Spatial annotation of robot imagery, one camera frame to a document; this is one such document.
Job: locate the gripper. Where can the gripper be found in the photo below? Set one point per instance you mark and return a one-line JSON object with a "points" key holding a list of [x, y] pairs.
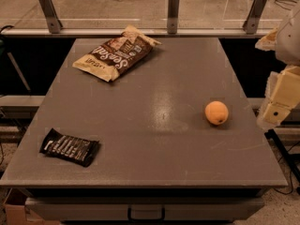
{"points": [[290, 42]]}

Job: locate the black rxbar chocolate wrapper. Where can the black rxbar chocolate wrapper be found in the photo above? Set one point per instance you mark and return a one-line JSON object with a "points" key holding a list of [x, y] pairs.
{"points": [[77, 150]]}

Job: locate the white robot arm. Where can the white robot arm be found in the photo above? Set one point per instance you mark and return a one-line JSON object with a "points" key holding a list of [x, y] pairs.
{"points": [[284, 40]]}

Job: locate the brown sea salt chip bag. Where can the brown sea salt chip bag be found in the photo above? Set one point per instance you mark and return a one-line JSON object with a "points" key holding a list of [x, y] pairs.
{"points": [[114, 57]]}

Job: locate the black stand leg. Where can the black stand leg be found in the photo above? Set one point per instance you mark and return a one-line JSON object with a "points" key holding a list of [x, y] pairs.
{"points": [[291, 159]]}

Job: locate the orange fruit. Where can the orange fruit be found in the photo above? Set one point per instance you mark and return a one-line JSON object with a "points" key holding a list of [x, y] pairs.
{"points": [[216, 112]]}

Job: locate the cardboard box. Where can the cardboard box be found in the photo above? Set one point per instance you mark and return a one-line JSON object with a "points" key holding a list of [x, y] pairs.
{"points": [[18, 214]]}

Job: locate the right metal rail bracket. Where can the right metal rail bracket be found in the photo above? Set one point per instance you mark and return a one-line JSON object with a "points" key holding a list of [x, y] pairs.
{"points": [[251, 24]]}

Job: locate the metal rail bracket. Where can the metal rail bracket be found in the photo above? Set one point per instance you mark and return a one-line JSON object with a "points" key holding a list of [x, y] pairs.
{"points": [[53, 23], [172, 16], [251, 24]]}

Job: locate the middle metal rail bracket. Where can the middle metal rail bracket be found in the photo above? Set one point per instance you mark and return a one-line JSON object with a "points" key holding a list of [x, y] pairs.
{"points": [[172, 16]]}

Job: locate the grey drawer with handle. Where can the grey drawer with handle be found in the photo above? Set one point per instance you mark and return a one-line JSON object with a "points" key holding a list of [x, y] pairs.
{"points": [[145, 209]]}

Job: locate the left metal rail bracket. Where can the left metal rail bracket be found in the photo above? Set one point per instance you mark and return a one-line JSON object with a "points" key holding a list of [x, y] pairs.
{"points": [[53, 23]]}

